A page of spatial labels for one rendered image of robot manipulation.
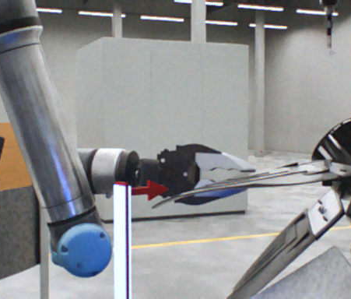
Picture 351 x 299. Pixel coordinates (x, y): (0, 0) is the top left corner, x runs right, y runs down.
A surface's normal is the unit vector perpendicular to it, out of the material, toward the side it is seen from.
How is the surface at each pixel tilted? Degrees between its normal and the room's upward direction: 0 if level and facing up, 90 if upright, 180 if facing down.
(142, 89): 90
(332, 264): 55
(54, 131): 83
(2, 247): 90
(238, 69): 90
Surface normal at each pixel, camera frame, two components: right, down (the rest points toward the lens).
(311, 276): -0.27, -0.53
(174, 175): -0.30, -0.06
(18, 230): 0.91, 0.02
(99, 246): 0.28, 0.05
